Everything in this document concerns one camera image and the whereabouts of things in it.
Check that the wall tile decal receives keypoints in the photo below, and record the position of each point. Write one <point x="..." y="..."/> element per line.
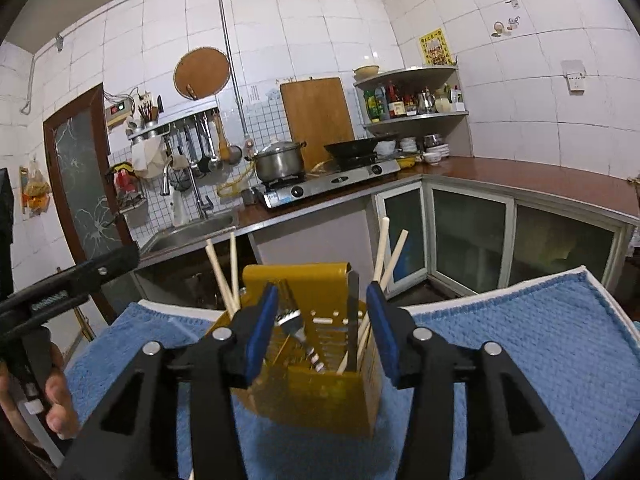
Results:
<point x="498" y="27"/>

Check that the rectangular wooden cutting board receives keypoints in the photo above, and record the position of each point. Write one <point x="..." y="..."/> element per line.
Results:
<point x="317" y="115"/>

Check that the white hanging cloth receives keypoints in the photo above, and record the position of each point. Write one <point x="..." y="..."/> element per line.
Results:
<point x="147" y="157"/>

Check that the yellow utensil holder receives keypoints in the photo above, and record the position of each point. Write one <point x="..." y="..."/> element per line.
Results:
<point x="325" y="400"/>

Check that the beige bowl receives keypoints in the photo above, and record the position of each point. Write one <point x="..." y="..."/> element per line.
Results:
<point x="366" y="71"/>

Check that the steel corner shelf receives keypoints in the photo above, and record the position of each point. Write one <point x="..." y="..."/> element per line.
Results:
<point x="415" y="119"/>

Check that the stack of white bowls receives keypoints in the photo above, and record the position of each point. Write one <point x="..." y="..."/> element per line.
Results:
<point x="435" y="152"/>

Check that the metal fork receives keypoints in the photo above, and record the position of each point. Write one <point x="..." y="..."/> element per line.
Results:
<point x="292" y="327"/>

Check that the row of hanging steel utensils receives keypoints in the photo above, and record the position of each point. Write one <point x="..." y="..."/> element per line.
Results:
<point x="220" y="145"/>

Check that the grey wall pipe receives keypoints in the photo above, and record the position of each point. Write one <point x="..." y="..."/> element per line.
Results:
<point x="225" y="20"/>

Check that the steel gas stove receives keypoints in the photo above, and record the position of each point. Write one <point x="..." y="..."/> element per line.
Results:
<point x="340" y="182"/>

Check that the glass door kitchen cabinet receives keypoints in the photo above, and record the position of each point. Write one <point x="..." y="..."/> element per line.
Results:
<point x="515" y="200"/>

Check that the person's left hand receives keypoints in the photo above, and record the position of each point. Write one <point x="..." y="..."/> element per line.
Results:
<point x="62" y="405"/>

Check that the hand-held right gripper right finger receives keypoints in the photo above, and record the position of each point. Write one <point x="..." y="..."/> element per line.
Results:
<point x="380" y="330"/>

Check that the yellow wall poster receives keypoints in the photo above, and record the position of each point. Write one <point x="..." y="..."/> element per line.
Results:
<point x="434" y="47"/>

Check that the steel sink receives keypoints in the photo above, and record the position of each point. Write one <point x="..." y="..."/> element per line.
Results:
<point x="200" y="232"/>

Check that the row of condiment bottles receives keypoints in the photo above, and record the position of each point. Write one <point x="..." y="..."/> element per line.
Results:
<point x="395" y="102"/>

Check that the blue towel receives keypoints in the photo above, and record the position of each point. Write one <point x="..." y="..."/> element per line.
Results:
<point x="500" y="350"/>

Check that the steel faucet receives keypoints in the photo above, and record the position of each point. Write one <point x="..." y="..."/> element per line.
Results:
<point x="197" y="195"/>

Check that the white wall socket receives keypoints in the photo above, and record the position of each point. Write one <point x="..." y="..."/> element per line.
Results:
<point x="574" y="77"/>

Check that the round wooden board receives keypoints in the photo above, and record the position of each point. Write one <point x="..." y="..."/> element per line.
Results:
<point x="202" y="72"/>

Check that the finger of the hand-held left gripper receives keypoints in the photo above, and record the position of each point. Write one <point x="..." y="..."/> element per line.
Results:
<point x="30" y="317"/>
<point x="110" y="262"/>

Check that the steel cooking pot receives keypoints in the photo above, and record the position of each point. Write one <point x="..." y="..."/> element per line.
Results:
<point x="280" y="162"/>

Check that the orange hanging bag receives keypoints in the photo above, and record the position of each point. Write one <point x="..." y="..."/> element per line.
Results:
<point x="35" y="190"/>

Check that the wooden framed glass door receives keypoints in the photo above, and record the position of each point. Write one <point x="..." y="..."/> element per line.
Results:
<point x="80" y="175"/>

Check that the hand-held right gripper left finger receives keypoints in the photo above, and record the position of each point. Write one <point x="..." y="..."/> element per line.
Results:
<point x="265" y="320"/>

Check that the dark table knife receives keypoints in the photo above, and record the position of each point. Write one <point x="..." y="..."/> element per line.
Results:
<point x="353" y="320"/>

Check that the black wok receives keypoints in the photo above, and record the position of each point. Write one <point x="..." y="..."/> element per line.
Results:
<point x="350" y="147"/>

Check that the steel wall utensil rack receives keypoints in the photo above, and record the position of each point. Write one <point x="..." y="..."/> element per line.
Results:
<point x="170" y="122"/>

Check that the beige wall switch box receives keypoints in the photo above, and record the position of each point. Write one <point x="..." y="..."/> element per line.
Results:
<point x="119" y="109"/>

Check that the red plastic bag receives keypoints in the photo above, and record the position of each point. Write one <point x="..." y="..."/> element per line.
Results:
<point x="122" y="180"/>

